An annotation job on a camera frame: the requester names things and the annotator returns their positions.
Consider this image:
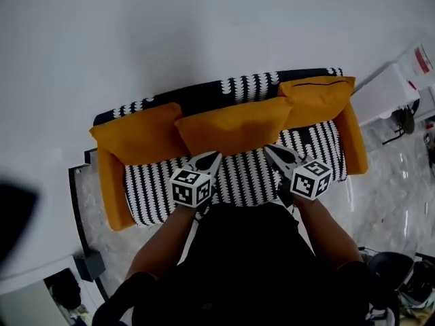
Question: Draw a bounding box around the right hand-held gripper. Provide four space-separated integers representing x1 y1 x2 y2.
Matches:
264 143 334 206

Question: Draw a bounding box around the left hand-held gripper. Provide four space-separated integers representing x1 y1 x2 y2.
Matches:
169 151 224 217

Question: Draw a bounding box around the large orange cushion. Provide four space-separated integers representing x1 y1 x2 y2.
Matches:
174 96 294 158
277 76 357 130
89 103 188 166

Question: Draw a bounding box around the person's left forearm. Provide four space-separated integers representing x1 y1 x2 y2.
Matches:
126 204 198 280

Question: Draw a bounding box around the person's right forearm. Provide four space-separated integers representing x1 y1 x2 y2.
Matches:
294 195 364 271

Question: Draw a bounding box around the black white patterned throw blanket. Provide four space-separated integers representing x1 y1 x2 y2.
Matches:
93 68 347 227

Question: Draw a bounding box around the orange sofa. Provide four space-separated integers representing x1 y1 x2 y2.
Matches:
90 68 369 232

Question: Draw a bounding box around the person in grey clothing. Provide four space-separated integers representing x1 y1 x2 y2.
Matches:
91 202 402 326

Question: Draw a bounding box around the black office chair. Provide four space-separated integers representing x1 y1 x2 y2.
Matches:
368 251 415 291

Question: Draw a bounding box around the dark grey box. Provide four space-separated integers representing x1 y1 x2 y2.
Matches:
73 251 106 283

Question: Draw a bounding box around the clear water bottle red label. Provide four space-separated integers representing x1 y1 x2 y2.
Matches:
397 37 435 91

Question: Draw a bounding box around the black bag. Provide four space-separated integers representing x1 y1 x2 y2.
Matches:
50 270 82 310

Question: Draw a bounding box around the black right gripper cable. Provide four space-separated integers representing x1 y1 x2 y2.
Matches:
288 198 302 223

